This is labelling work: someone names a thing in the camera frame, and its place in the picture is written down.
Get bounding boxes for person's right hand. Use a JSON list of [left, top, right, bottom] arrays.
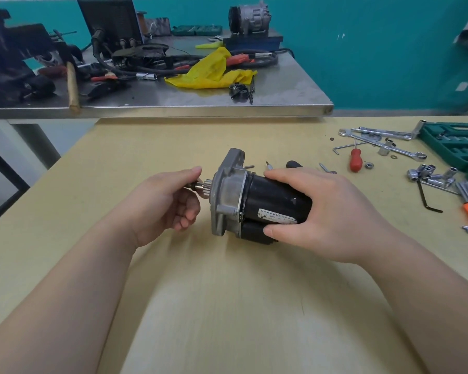
[[263, 167, 399, 266]]

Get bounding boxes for person's left hand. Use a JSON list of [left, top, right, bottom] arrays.
[[131, 166, 203, 250]]

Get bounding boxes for black and silver starter motor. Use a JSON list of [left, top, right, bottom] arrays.
[[205, 148, 313, 246]]

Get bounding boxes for person's right forearm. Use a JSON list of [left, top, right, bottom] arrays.
[[358, 229, 468, 374]]

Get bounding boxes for person's left forearm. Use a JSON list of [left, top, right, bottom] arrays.
[[0, 226, 138, 374]]

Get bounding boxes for small black metal part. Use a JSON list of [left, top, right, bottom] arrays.
[[229, 82, 255, 105]]

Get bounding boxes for yellow cloth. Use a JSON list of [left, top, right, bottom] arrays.
[[165, 46, 258, 90]]

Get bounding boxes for silver hex key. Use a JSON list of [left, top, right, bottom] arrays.
[[333, 143, 360, 156]]

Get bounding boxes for stainless steel work table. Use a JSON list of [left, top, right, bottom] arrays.
[[0, 33, 335, 170]]

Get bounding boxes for silver combination wrench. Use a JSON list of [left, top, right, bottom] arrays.
[[338, 129, 428, 160]]

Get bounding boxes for green socket set tray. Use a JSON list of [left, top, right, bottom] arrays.
[[171, 25, 223, 37]]

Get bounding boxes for blue metal base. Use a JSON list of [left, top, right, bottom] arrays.
[[222, 29, 284, 53]]

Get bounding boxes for silver L-shaped socket wrench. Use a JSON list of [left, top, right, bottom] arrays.
[[358, 120, 428, 141]]

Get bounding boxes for black hex key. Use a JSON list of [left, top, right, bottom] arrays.
[[416, 179, 444, 214]]

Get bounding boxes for cluster of silver sockets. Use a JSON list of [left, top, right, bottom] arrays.
[[407, 163, 459, 189]]

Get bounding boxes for silver car compressor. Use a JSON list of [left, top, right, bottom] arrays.
[[228, 0, 272, 36]]

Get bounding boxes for black welding machine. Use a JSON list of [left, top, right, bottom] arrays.
[[75, 0, 146, 47]]

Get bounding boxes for green plastic tool case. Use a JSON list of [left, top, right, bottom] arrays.
[[418, 121, 468, 183]]

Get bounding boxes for black bench machine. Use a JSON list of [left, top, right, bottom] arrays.
[[0, 9, 84, 109]]

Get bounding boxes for red handled screwdriver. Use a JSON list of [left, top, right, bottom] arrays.
[[349, 138, 363, 173]]

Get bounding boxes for black welding cables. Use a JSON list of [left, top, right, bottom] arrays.
[[90, 29, 279, 80]]

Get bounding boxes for wooden handled hammer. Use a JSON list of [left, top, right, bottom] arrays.
[[53, 29, 82, 114]]

